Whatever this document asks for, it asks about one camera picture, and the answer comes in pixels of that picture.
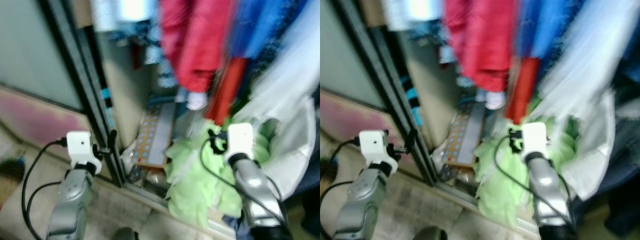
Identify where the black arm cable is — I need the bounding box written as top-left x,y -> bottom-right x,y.
494,135 -> 576,231
21,139 -> 69,240
320,139 -> 362,240
200,137 -> 291,231

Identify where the wardrobe sliding door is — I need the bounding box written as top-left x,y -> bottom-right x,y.
320,0 -> 437,187
0,0 -> 126,187

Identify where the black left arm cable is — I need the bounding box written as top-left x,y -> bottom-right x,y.
21,139 -> 69,240
320,139 -> 362,240

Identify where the orange-red hanging garment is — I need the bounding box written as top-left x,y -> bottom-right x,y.
504,56 -> 542,126
204,56 -> 249,127

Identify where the blue hanging garment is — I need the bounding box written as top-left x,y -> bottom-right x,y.
227,0 -> 308,63
515,0 -> 586,58

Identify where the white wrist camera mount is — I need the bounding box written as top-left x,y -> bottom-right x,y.
520,122 -> 551,162
359,130 -> 399,174
66,131 -> 103,174
224,123 -> 256,164

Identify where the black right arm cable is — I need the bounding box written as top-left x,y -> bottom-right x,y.
200,137 -> 291,231
494,135 -> 576,231

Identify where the red hanging garment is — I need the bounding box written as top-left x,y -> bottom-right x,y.
159,0 -> 237,94
443,0 -> 522,93

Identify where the pale white hanging garment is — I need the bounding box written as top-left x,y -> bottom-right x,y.
385,0 -> 448,31
90,0 -> 162,34

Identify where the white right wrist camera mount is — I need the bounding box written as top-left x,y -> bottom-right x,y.
520,122 -> 551,162
224,123 -> 256,164

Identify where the colourful dotted flat box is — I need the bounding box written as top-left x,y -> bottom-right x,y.
442,99 -> 487,168
134,101 -> 177,169

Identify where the dark blue cloth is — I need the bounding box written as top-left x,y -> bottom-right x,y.
222,214 -> 253,240

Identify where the light green cloth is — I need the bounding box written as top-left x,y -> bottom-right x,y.
471,116 -> 581,230
164,117 -> 278,230

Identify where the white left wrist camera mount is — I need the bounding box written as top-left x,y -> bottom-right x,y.
66,131 -> 103,174
359,130 -> 399,174

